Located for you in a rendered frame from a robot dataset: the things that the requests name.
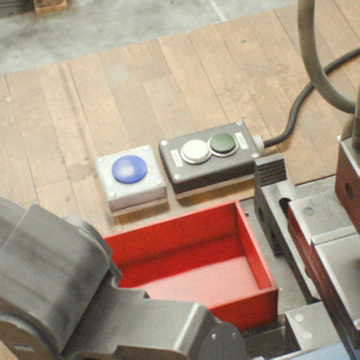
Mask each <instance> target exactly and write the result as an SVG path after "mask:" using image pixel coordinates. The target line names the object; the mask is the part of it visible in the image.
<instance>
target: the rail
mask: <svg viewBox="0 0 360 360"><path fill-rule="evenodd" d="M341 342H342V341H341V339H337V340H335V341H333V342H329V343H326V344H322V345H319V346H316V347H312V348H309V349H304V350H302V351H299V352H294V353H292V354H287V355H285V356H280V357H277V358H275V359H270V360H287V359H291V358H293V357H296V356H300V355H303V354H307V353H310V352H314V351H316V350H319V349H323V348H326V347H329V346H332V345H336V344H339V343H341Z"/></svg>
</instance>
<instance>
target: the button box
mask: <svg viewBox="0 0 360 360"><path fill-rule="evenodd" d="M359 54H360V47H359V48H357V49H354V50H351V51H349V52H347V53H346V54H344V55H342V56H340V57H339V58H337V59H335V60H334V61H333V62H331V63H329V64H327V65H326V66H325V67H324V68H323V71H324V72H325V74H326V75H327V74H328V73H329V72H330V71H332V70H334V68H336V67H337V66H339V65H341V64H342V63H345V62H346V61H348V60H350V59H352V58H354V57H355V56H357V55H359ZM313 88H314V86H313V84H312V83H311V80H310V82H309V83H308V85H306V86H305V88H303V90H302V91H301V92H300V94H299V96H298V97H297V98H296V100H295V102H294V103H293V105H292V107H291V108H290V112H289V117H288V123H287V125H286V128H285V131H284V132H283V133H282V134H281V135H279V136H276V137H274V138H272V139H267V140H264V141H263V140H262V137H261V136H260V135H254V136H253V137H251V135H250V133H249V131H248V128H247V127H246V124H245V122H244V121H243V120H238V121H235V122H230V123H228V124H225V125H222V126H218V127H214V128H211V129H206V130H202V131H197V132H194V133H191V134H187V135H183V136H178V137H175V138H172V139H167V140H164V141H159V142H158V151H159V155H160V159H161V162H162V166H163V168H164V170H165V173H166V175H167V178H168V181H169V185H170V186H171V189H172V192H173V194H174V197H175V198H177V199H178V198H184V197H187V196H190V195H195V194H197V193H203V192H205V191H211V190H213V189H216V188H221V187H225V186H229V185H232V184H234V183H237V182H240V181H245V180H248V179H253V178H254V177H255V159H258V158H261V157H262V156H264V155H265V148H270V147H272V146H274V145H276V144H279V143H282V142H284V141H285V140H286V139H287V138H288V137H289V136H290V135H291V133H292V131H293V130H294V127H295V123H296V118H297V111H298V110H299V107H300V105H301V104H302V102H303V100H304V99H305V98H306V97H307V95H308V94H309V92H310V91H311V90H312V89H313ZM218 133H227V134H230V135H232V136H233V138H234V139H235V148H234V149H233V150H232V151H231V152H230V153H227V154H218V153H215V152H213V151H212V150H211V148H210V139H211V138H212V137H213V136H214V135H215V134H218ZM191 140H202V141H204V142H205V143H206V144H207V145H208V148H209V155H208V156H207V157H206V158H205V159H203V160H199V161H192V160H188V159H187V158H186V157H185V156H184V146H185V145H186V143H187V142H189V141H191Z"/></svg>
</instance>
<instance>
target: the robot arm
mask: <svg viewBox="0 0 360 360"><path fill-rule="evenodd" d="M112 255H113V251H112V250H111V248H110V247H109V245H108V244H107V243H106V241H105V239H104V238H103V237H102V236H101V235H100V233H99V232H98V231H97V230H96V229H95V228H94V227H93V226H92V225H91V224H90V223H88V221H86V220H83V219H81V218H79V217H74V216H64V217H61V218H60V217H59V216H57V215H55V214H53V213H51V212H49V211H48V210H46V209H44V208H43V207H41V206H40V205H37V204H36V203H34V202H33V203H32V204H31V205H30V207H29V208H28V210H26V209H24V208H22V207H21V206H19V205H17V204H15V203H14V202H12V200H9V199H8V198H5V197H3V196H0V341H2V342H3V343H4V344H5V345H6V346H7V348H8V349H9V350H10V352H11V353H12V354H14V355H15V356H16V358H17V359H18V360H247V355H246V349H245V343H244V341H243V336H242V335H241V333H240V331H239V330H238V329H237V328H236V327H235V326H234V325H233V324H232V323H229V322H225V321H221V320H220V319H218V318H216V317H214V316H213V315H212V313H211V312H210V310H209V309H208V308H207V307H206V306H205V305H203V304H201V303H198V302H187V301H175V300H153V299H150V296H149V294H148V293H147V291H146V290H145V289H137V288H118V285H119V282H120V279H121V277H122V273H121V272H120V270H119V269H118V268H117V267H116V265H115V264H114V262H113V261H112V259H111V257H112Z"/></svg>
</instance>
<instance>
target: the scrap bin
mask: <svg viewBox="0 0 360 360"><path fill-rule="evenodd" d="M102 237H103V238H104V239H105V241H106V243H107V244H108V245H109V247H110V248H111V250H112V251H113V254H112V257H111V259H112V261H113V262H114V264H115V265H116V267H117V268H118V269H119V270H120V272H121V273H122V277H121V279H120V282H119V285H118V288H137V289H145V290H146V291H147V293H148V294H149V296H150V299H153V300H175V301H187V302H198V303H201V304H203V305H205V306H206V307H207V308H208V309H209V310H210V312H211V313H212V315H213V316H214V317H216V318H218V319H220V320H221V321H225V322H229V323H232V324H233V325H234V326H235V327H236V328H237V329H238V330H239V331H240V332H243V331H245V330H249V329H253V328H257V327H260V326H264V325H266V324H270V323H274V322H277V315H278V286H277V285H276V282H275V280H274V277H273V276H272V274H271V272H270V269H269V267H268V265H267V262H266V260H265V258H264V255H263V253H262V251H261V248H260V246H259V245H258V244H257V240H256V238H255V235H254V233H253V232H252V229H251V227H250V225H249V222H248V219H247V217H246V216H245V213H244V211H243V208H242V207H241V206H240V203H239V200H238V199H237V198H236V199H233V200H228V201H225V202H220V203H217V204H214V205H212V206H209V207H204V208H201V209H198V210H193V211H190V212H186V213H183V214H178V215H174V216H172V217H168V218H164V219H159V220H156V221H152V222H148V223H146V224H143V225H140V226H135V227H133V228H130V229H125V230H122V231H117V232H114V233H109V234H106V235H104V236H102Z"/></svg>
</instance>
